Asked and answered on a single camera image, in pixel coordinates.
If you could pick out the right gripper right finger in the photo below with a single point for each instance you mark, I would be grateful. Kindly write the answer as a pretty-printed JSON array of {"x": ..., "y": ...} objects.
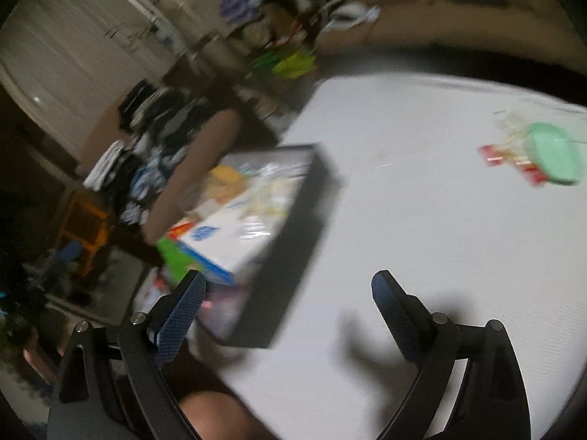
[{"x": 417, "y": 333}]

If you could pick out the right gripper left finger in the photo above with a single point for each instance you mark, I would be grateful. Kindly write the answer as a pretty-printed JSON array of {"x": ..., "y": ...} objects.
[{"x": 169, "y": 321}]

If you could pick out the brown armchair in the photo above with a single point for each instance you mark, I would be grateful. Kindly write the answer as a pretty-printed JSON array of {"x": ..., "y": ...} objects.
[{"x": 213, "y": 141}]

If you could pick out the red sauce packet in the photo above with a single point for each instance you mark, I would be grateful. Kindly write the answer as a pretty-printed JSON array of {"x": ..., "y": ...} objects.
[{"x": 496, "y": 155}]

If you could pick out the pile of clothes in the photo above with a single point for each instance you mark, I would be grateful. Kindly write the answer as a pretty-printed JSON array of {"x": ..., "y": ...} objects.
[{"x": 157, "y": 124}]

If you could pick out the green plastic dish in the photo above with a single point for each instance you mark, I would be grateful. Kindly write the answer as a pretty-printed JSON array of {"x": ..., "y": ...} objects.
[{"x": 552, "y": 154}]

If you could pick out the clear cutlery packet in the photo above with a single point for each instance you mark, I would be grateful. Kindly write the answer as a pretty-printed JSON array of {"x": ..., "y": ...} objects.
[{"x": 514, "y": 127}]

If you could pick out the green yellow bag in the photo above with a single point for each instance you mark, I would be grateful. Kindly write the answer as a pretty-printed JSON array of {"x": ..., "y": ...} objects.
[{"x": 285, "y": 66}]

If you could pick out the white clothes rack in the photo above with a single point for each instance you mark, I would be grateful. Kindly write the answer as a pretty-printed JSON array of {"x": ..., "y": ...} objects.
[{"x": 176, "y": 25}]

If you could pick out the brown sofa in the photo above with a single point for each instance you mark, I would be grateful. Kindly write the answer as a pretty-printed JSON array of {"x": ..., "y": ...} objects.
[{"x": 538, "y": 30}]

